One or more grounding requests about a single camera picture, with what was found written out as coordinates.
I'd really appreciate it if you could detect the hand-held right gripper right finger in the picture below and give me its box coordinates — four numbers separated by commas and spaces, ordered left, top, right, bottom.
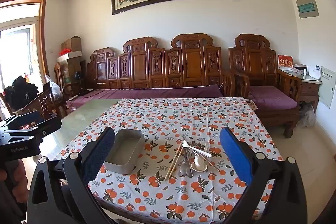
219, 127, 311, 224

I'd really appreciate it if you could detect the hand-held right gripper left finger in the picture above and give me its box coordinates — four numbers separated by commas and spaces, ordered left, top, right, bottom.
26, 126, 116, 224

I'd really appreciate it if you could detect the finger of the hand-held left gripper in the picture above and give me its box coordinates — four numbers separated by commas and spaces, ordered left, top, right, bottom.
5, 111, 41, 129
0, 117, 62, 146

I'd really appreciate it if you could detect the grey metal tray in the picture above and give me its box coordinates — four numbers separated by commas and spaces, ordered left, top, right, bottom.
104, 129, 146, 175

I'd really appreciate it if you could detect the dark brown chopstick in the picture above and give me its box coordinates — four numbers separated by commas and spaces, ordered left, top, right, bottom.
194, 150, 219, 170
196, 152, 221, 172

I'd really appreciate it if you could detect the white handled fork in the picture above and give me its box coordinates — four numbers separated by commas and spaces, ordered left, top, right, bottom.
183, 140, 213, 158

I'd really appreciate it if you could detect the metal spoon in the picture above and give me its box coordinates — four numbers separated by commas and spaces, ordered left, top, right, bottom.
178, 149, 189, 178
185, 148, 195, 178

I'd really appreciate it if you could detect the light wooden chopstick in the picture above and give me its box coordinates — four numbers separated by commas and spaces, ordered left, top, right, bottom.
165, 146, 182, 180
168, 148, 184, 178

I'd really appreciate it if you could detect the person's left hand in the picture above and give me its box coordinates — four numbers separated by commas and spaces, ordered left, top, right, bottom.
17, 161, 28, 214

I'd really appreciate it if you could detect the wooden chair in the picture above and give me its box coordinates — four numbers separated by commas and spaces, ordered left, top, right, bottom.
21, 88, 66, 119

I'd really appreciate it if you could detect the black bag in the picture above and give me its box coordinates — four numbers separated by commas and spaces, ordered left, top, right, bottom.
4, 76, 38, 111

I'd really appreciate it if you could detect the white ceramic spoon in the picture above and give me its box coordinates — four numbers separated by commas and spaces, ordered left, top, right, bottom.
191, 160, 208, 171

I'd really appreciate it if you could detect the clear plastic bag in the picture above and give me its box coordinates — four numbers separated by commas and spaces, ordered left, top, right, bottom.
45, 75, 63, 98

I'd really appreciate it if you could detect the orange print tablecloth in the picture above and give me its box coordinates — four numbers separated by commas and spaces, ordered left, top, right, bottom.
51, 97, 282, 224

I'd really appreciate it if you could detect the purple armchair cushion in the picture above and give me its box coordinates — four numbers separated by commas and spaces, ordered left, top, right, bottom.
248, 86, 298, 110

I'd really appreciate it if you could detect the long purple sofa cushion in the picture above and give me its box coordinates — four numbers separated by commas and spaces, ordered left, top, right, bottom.
67, 84, 223, 106

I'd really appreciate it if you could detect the grey fluffy mop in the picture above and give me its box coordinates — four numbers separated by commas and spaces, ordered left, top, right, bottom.
299, 103, 317, 128

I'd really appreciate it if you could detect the cardboard box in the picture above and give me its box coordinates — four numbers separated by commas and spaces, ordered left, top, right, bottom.
61, 35, 82, 52

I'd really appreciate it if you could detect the carved wooden armchair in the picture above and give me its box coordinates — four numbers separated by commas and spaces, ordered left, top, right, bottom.
227, 34, 302, 139

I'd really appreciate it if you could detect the wooden side table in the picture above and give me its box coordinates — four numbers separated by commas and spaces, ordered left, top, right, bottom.
278, 69, 322, 111

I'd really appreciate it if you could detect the carved wooden sofa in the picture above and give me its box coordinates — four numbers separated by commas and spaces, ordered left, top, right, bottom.
87, 33, 237, 98

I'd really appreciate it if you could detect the red gift box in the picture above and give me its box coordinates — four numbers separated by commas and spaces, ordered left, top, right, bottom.
278, 54, 294, 72

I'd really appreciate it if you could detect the tissue box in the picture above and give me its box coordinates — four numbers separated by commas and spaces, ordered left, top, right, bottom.
292, 63, 307, 75

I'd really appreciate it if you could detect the white router box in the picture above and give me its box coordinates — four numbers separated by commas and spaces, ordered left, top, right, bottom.
306, 65, 322, 80

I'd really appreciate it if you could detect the wooden door frame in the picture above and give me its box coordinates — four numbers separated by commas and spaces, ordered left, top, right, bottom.
0, 0, 49, 77

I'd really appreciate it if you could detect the white wall panel door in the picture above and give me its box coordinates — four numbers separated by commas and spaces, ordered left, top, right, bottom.
318, 66, 336, 109

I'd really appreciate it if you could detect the grey wall electric panel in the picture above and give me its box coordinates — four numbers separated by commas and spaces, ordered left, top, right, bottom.
296, 0, 320, 19

